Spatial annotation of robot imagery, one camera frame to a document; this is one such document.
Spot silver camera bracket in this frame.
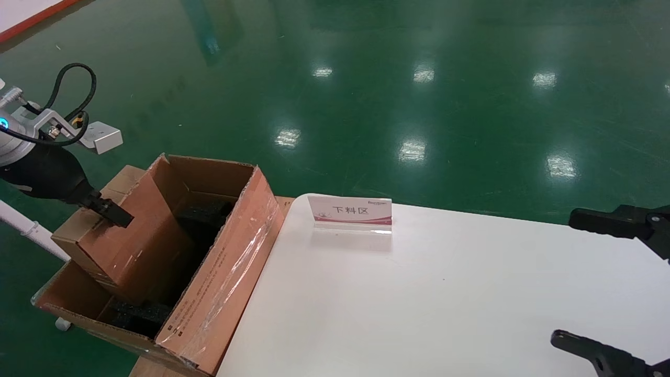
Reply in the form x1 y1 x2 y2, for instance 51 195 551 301
10 107 79 142

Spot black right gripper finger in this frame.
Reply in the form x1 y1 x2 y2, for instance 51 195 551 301
569 204 670 261
551 330 670 377

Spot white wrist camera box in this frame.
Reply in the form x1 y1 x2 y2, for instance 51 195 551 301
80 121 124 154

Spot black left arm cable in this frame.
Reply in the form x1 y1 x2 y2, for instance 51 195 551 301
0 63 98 147

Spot acrylic sign with red print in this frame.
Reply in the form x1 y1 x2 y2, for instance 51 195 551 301
308 195 393 235

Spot white metal tube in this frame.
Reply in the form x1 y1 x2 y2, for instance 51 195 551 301
0 201 71 262

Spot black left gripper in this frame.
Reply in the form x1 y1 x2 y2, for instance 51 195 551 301
0 148 135 229

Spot large open cardboard box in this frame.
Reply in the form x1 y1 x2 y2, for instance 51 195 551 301
31 153 286 377

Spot black foam insert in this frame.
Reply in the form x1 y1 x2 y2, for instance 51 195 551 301
97 298 173 338
175 202 237 262

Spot small cardboard box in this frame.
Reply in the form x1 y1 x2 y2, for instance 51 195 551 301
51 163 185 307

